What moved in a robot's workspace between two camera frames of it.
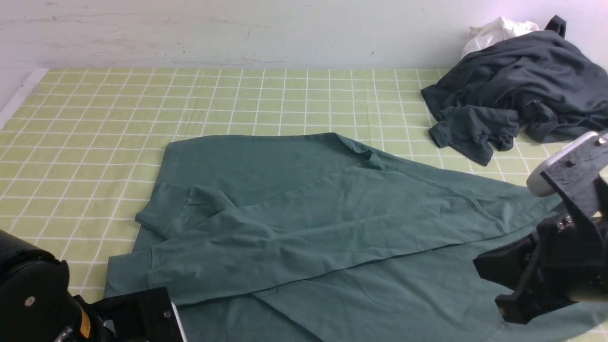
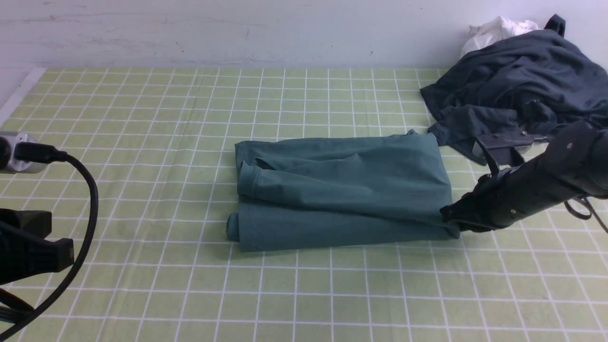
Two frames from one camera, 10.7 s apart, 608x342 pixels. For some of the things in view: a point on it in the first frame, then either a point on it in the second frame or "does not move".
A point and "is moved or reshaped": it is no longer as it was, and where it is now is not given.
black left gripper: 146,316 → 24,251
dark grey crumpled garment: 543,83 does not move
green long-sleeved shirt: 316,237 is moved or reshaped
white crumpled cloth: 494,32 does not move
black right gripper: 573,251 → 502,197
